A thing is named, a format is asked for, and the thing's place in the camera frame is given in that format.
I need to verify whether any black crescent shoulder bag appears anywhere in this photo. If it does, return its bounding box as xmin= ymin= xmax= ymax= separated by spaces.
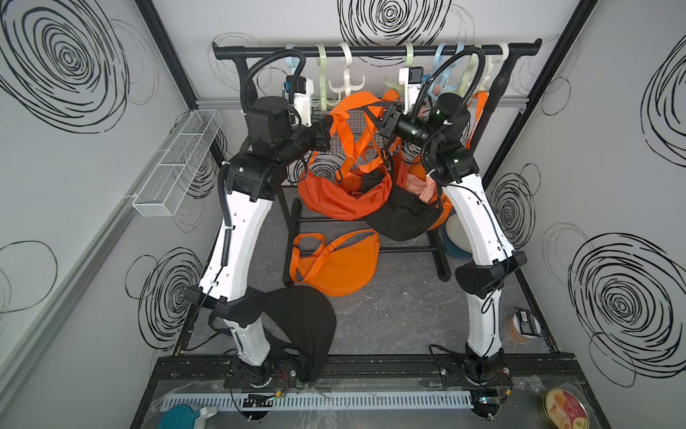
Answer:
xmin=363 ymin=152 xmax=445 ymax=241

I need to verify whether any left light green hook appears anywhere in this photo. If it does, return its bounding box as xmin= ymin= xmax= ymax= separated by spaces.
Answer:
xmin=315 ymin=44 xmax=329 ymax=114

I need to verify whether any leftmost light blue hook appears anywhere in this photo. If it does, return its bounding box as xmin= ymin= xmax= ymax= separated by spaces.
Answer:
xmin=286 ymin=44 xmax=300 ymax=76

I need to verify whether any pink backpack bag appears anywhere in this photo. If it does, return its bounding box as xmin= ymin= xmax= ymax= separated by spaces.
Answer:
xmin=405 ymin=173 xmax=437 ymax=204

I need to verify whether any middle light green hook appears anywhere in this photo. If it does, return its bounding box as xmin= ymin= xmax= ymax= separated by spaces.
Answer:
xmin=384 ymin=42 xmax=414 ymax=93

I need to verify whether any light green swivel hook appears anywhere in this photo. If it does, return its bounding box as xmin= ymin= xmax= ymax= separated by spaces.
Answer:
xmin=456 ymin=55 xmax=479 ymax=98

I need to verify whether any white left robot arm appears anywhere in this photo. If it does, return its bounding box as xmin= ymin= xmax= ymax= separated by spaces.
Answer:
xmin=184 ymin=97 xmax=337 ymax=384

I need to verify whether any aluminium wall rail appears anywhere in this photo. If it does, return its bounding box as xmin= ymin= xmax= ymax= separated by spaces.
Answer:
xmin=197 ymin=95 xmax=529 ymax=110

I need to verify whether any dark grey clothes rack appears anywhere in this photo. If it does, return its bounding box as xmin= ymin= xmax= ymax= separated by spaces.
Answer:
xmin=197 ymin=38 xmax=542 ymax=287

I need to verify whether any black orange strap bag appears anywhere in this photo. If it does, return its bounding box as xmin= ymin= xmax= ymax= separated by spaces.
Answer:
xmin=208 ymin=285 xmax=338 ymax=383

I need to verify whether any red-orange strap sling bag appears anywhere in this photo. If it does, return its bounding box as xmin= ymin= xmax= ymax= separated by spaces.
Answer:
xmin=298 ymin=89 xmax=400 ymax=221

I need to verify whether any right black frame post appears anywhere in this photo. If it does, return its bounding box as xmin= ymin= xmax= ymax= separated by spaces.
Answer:
xmin=482 ymin=0 xmax=599 ymax=189

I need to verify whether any teal tray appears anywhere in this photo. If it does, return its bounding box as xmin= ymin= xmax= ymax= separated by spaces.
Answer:
xmin=445 ymin=242 xmax=473 ymax=259

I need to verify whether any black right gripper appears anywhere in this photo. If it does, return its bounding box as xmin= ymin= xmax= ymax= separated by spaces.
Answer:
xmin=363 ymin=102 xmax=441 ymax=159

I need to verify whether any middle white hook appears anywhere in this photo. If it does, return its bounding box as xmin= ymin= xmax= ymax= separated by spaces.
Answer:
xmin=329 ymin=42 xmax=366 ymax=100

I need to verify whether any black wire basket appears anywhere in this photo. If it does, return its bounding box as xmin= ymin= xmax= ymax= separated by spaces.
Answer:
xmin=330 ymin=109 xmax=386 ymax=158

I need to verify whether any white swivel hook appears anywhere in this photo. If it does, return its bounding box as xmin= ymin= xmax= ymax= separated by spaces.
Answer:
xmin=477 ymin=42 xmax=510 ymax=92

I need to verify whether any round printed tin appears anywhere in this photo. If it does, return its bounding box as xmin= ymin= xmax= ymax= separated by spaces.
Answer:
xmin=541 ymin=389 xmax=591 ymax=429

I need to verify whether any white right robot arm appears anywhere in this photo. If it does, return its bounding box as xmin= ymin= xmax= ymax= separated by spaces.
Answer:
xmin=362 ymin=93 xmax=527 ymax=385

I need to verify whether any teal round lid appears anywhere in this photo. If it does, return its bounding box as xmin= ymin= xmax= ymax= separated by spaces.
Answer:
xmin=156 ymin=404 xmax=218 ymax=429

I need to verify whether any black corrugated left cable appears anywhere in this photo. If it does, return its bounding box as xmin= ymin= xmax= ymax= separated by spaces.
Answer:
xmin=239 ymin=47 xmax=307 ymax=114

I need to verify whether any black corner frame post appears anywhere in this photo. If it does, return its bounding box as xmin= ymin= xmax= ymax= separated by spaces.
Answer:
xmin=133 ymin=0 xmax=239 ymax=194

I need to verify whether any white slotted cable duct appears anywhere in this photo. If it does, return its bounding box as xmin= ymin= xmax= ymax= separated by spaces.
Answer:
xmin=159 ymin=391 xmax=473 ymax=412

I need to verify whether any white plate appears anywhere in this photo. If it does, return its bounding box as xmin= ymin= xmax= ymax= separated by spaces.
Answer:
xmin=446 ymin=214 xmax=472 ymax=254

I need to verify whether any white wire basket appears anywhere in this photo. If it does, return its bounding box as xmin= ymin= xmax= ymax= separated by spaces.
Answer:
xmin=132 ymin=109 xmax=223 ymax=217

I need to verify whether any black corrugated right cable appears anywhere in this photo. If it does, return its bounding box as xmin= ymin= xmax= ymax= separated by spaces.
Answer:
xmin=409 ymin=46 xmax=487 ymax=173

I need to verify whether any light blue swivel hook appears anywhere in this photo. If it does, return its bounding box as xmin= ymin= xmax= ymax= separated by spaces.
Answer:
xmin=441 ymin=42 xmax=467 ymax=95

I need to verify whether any orange crescent shoulder bag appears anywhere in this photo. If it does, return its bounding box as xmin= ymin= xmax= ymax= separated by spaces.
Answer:
xmin=411 ymin=108 xmax=478 ymax=231

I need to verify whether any black corrugated cable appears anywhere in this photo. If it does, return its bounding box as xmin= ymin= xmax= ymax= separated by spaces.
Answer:
xmin=409 ymin=46 xmax=487 ymax=173
xmin=239 ymin=47 xmax=307 ymax=114

